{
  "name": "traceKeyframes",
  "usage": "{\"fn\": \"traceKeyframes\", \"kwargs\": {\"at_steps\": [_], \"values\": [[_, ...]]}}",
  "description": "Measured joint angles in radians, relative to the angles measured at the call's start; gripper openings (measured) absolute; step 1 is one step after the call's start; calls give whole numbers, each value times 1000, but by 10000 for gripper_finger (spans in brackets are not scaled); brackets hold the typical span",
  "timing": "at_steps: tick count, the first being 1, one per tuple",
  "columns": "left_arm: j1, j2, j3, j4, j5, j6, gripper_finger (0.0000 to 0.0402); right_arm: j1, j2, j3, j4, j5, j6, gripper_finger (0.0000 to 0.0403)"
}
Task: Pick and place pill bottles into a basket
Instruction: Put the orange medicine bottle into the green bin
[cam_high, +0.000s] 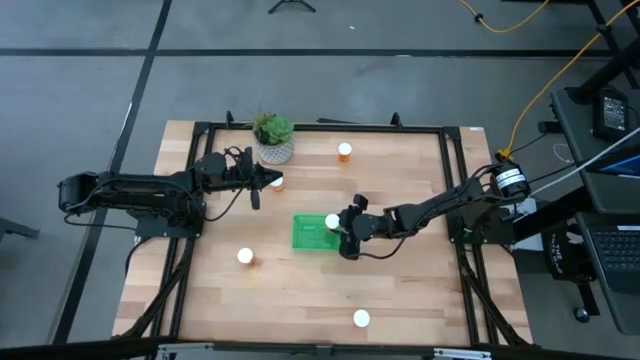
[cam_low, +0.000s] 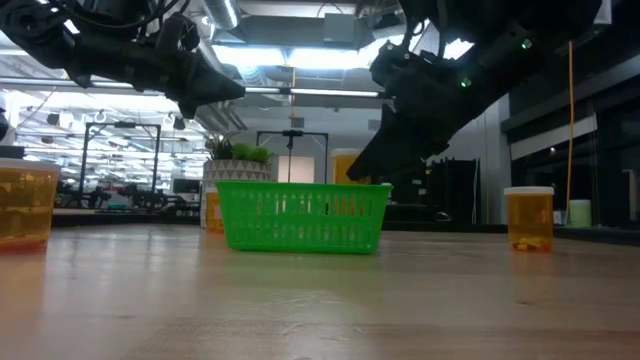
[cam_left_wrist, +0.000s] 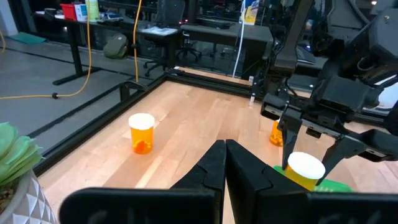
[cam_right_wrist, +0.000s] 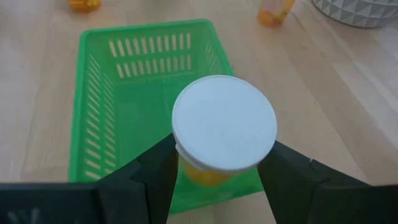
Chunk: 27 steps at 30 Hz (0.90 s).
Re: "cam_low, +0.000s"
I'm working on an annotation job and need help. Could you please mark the white board panel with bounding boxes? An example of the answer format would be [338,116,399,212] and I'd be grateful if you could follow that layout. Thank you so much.
[277,155,317,185]

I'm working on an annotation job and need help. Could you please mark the black cabinet row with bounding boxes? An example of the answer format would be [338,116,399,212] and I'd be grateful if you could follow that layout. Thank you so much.
[369,156,482,225]

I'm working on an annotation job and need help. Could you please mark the white triangle-patterned planter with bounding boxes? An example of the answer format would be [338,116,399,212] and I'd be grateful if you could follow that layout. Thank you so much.
[201,158,280,230]

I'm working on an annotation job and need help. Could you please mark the long ceiling light bar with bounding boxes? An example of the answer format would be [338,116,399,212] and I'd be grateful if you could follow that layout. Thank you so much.
[0,76,167,97]
[243,85,387,100]

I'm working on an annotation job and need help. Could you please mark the narrow black metal frame stand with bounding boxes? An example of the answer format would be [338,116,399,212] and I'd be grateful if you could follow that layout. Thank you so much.
[255,129,330,185]

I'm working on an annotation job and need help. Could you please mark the green plastic slotted basket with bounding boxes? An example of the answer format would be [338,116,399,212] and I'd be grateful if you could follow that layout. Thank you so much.
[215,180,395,256]

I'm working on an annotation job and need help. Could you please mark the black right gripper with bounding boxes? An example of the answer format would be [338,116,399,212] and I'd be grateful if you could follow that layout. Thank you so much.
[345,39,482,183]

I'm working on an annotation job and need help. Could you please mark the silver round air duct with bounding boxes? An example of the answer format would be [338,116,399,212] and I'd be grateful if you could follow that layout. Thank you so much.
[203,0,242,30]

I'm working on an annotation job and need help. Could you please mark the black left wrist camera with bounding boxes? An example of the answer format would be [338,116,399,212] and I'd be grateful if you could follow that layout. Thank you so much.
[154,12,202,53]

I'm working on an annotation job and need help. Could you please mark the light green bushy plant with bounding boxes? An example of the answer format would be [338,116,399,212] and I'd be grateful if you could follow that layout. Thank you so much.
[231,143,277,164]

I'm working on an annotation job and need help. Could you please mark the pale green cup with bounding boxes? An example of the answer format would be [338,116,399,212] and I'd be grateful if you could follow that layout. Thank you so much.
[569,199,593,230]

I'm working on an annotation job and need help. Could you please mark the wide black metal frame stand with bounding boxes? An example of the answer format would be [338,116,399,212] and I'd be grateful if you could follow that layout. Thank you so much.
[79,121,163,209]

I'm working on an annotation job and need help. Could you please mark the dark computer monitor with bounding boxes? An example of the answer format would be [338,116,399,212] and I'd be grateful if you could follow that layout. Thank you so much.
[172,178,203,195]

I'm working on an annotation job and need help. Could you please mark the hanging yellow cable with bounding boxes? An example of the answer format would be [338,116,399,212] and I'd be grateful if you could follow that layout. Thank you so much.
[565,39,576,226]

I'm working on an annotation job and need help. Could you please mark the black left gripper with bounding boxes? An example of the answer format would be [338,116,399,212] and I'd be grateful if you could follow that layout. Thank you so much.
[67,34,247,121]

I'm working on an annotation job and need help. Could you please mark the amber pill bottle white cap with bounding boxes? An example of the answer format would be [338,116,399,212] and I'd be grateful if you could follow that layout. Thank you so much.
[205,187,227,235]
[329,147,373,241]
[503,186,556,254]
[0,158,62,253]

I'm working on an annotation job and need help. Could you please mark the dark green leafy plant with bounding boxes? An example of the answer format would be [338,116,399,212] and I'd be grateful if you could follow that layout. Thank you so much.
[204,133,235,162]

